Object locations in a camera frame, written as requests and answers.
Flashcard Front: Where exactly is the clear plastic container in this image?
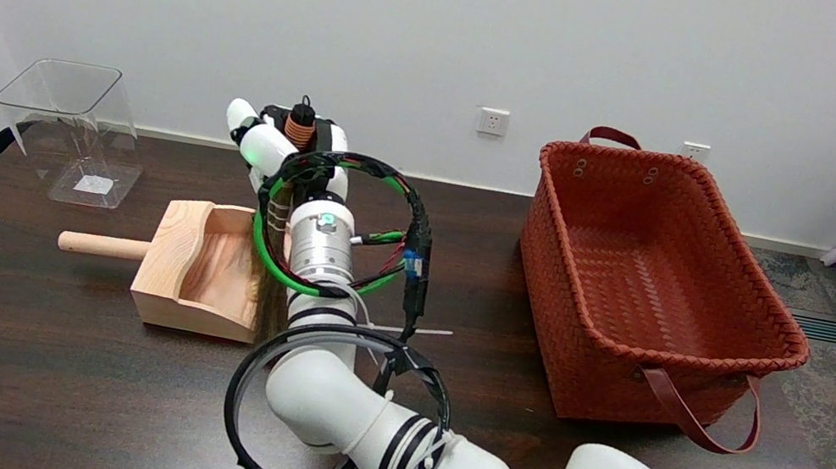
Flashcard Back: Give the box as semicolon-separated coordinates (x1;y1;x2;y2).
0;49;160;215

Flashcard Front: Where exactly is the brown hand broom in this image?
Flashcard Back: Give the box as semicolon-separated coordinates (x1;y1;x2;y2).
237;91;329;351

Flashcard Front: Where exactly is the green robot cable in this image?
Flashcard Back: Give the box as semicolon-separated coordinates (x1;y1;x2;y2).
241;145;429;313

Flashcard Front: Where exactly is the wooden dustpan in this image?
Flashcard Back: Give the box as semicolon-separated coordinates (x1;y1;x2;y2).
46;177;283;346

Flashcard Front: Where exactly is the black looped cable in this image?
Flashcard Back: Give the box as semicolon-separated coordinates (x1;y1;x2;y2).
212;306;466;469

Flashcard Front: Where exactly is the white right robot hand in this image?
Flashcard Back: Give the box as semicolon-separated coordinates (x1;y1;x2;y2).
209;88;364;232

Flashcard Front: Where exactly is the black wrapped cable bundle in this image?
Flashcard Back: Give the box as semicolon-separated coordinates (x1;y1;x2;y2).
237;138;452;341

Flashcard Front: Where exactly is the white cable tie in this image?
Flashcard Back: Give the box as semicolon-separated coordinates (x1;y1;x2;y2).
366;315;455;344

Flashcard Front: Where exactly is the red woven basket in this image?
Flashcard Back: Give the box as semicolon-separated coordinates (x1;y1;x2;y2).
489;115;836;466

